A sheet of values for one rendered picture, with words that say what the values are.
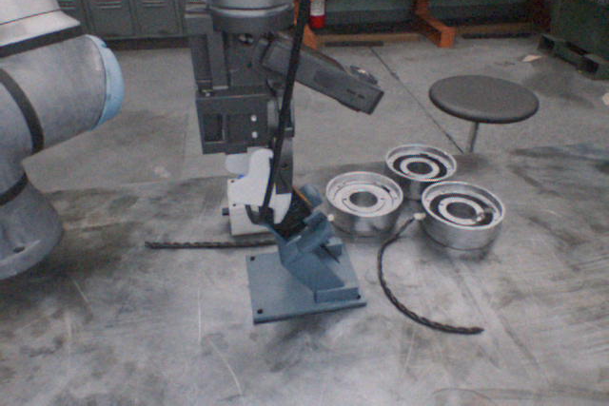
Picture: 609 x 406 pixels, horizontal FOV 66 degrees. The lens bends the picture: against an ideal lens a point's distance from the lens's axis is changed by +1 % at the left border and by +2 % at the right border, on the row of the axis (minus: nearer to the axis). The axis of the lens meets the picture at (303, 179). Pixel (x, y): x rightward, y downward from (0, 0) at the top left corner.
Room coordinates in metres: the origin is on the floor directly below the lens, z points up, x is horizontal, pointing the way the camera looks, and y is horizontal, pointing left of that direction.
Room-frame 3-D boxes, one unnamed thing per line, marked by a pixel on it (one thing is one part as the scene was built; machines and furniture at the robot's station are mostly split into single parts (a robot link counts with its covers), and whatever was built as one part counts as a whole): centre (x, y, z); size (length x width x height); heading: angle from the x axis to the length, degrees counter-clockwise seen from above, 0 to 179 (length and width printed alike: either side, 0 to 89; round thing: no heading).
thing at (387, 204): (0.52, -0.08, 0.82); 0.08 x 0.08 x 0.02
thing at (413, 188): (0.60, -0.18, 0.82); 0.10 x 0.10 x 0.04
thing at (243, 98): (0.38, 0.05, 1.06); 0.09 x 0.08 x 0.12; 101
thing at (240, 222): (0.52, 0.07, 0.82); 0.08 x 0.07 x 0.05; 99
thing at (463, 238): (0.49, -0.21, 0.82); 0.10 x 0.10 x 0.04
